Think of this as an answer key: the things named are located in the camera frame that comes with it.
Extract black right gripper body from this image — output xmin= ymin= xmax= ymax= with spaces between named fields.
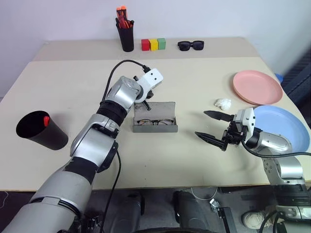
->
xmin=220 ymin=119 xmax=245 ymax=147

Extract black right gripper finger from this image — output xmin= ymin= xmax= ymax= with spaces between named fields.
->
xmin=203 ymin=110 xmax=235 ymax=123
xmin=194 ymin=131 xmax=228 ymax=152

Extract thin-framed clear glasses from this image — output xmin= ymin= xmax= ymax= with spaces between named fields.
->
xmin=137 ymin=118 xmax=175 ymax=127

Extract grey glasses case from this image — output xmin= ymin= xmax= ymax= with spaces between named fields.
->
xmin=132 ymin=101 xmax=179 ymax=133

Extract black tool holder cup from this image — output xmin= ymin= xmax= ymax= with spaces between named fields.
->
xmin=115 ymin=18 xmax=135 ymax=52

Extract crumpled white paper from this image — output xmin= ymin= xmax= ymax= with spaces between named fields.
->
xmin=213 ymin=98 xmax=232 ymax=111

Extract pink plate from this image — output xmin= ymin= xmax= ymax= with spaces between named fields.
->
xmin=233 ymin=70 xmax=284 ymax=106

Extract blue plate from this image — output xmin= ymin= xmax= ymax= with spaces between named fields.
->
xmin=252 ymin=105 xmax=311 ymax=153

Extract black sunglasses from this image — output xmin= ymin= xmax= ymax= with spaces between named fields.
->
xmin=177 ymin=40 xmax=205 ymax=51

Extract dark rounded shape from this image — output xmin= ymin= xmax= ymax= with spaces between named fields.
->
xmin=172 ymin=190 xmax=221 ymax=233
xmin=110 ymin=191 xmax=146 ymax=233

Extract white shoe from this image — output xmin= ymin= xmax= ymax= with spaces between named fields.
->
xmin=242 ymin=210 xmax=273 ymax=232

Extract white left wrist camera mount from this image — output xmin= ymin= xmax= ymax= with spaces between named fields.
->
xmin=133 ymin=68 xmax=164 ymax=98

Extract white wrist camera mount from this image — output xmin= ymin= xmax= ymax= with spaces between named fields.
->
xmin=133 ymin=68 xmax=164 ymax=98
xmin=234 ymin=107 xmax=257 ymax=144

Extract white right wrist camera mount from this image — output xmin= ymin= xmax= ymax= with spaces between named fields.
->
xmin=234 ymin=107 xmax=257 ymax=144

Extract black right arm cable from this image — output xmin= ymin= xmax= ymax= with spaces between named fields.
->
xmin=240 ymin=139 xmax=311 ymax=159

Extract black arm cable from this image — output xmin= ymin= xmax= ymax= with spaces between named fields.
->
xmin=101 ymin=59 xmax=153 ymax=101
xmin=240 ymin=139 xmax=311 ymax=159

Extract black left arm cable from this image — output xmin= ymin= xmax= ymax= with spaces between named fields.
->
xmin=101 ymin=59 xmax=153 ymax=101

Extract thin wire loop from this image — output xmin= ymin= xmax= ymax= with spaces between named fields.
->
xmin=190 ymin=186 xmax=218 ymax=200

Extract black metal clamp bracket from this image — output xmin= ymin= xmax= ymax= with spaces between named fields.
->
xmin=209 ymin=198 xmax=238 ymax=233

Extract thin black body cable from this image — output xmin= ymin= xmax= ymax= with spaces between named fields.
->
xmin=98 ymin=145 xmax=122 ymax=233

